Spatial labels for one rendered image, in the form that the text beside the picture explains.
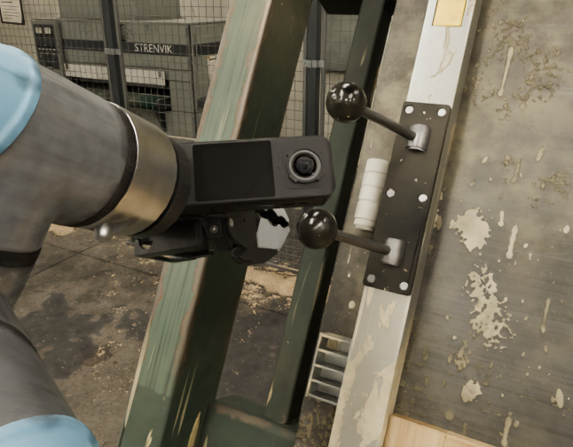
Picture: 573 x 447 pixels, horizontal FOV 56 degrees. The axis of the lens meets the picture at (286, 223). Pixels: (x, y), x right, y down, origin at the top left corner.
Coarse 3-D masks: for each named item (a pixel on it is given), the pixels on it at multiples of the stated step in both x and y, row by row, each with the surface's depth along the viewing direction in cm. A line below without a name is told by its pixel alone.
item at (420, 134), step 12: (336, 84) 49; (348, 84) 48; (336, 96) 48; (348, 96) 48; (360, 96) 48; (336, 108) 48; (348, 108) 48; (360, 108) 48; (336, 120) 49; (348, 120) 49; (372, 120) 51; (384, 120) 52; (396, 132) 53; (408, 132) 54; (420, 132) 54; (408, 144) 55; (420, 144) 54
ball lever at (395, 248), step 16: (320, 208) 48; (304, 224) 47; (320, 224) 47; (336, 224) 48; (304, 240) 47; (320, 240) 47; (352, 240) 51; (368, 240) 52; (400, 240) 54; (384, 256) 54; (400, 256) 54
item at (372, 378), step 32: (480, 0) 59; (448, 32) 57; (416, 64) 58; (448, 64) 57; (416, 96) 57; (448, 96) 56; (448, 128) 56; (416, 288) 56; (384, 320) 55; (352, 352) 55; (384, 352) 54; (352, 384) 55; (384, 384) 54; (352, 416) 54; (384, 416) 53
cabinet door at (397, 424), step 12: (396, 420) 55; (408, 420) 54; (396, 432) 54; (408, 432) 54; (420, 432) 53; (432, 432) 53; (444, 432) 53; (384, 444) 55; (396, 444) 54; (408, 444) 54; (420, 444) 53; (432, 444) 53; (444, 444) 52; (456, 444) 52; (468, 444) 52; (480, 444) 52
